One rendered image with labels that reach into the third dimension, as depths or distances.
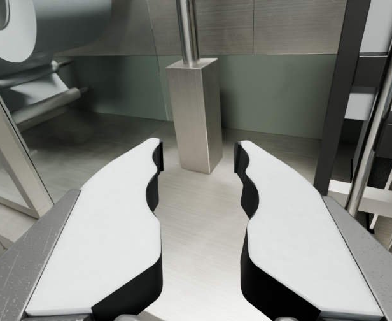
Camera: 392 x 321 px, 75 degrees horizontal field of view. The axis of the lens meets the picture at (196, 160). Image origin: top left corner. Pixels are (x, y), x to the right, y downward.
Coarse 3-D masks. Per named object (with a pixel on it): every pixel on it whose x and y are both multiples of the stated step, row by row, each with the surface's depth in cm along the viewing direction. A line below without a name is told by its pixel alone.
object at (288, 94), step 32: (160, 64) 88; (224, 64) 78; (256, 64) 73; (288, 64) 70; (320, 64) 66; (224, 96) 83; (256, 96) 78; (288, 96) 74; (320, 96) 70; (256, 128) 84; (288, 128) 79; (320, 128) 75; (352, 128) 71
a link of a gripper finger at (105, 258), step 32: (128, 160) 10; (160, 160) 12; (96, 192) 8; (128, 192) 8; (96, 224) 7; (128, 224) 7; (64, 256) 6; (96, 256) 6; (128, 256) 6; (160, 256) 6; (64, 288) 5; (96, 288) 6; (128, 288) 6; (160, 288) 7; (96, 320) 5
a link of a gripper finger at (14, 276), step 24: (72, 192) 8; (48, 216) 7; (24, 240) 6; (48, 240) 6; (0, 264) 6; (24, 264) 6; (0, 288) 5; (24, 288) 5; (0, 312) 5; (24, 312) 5
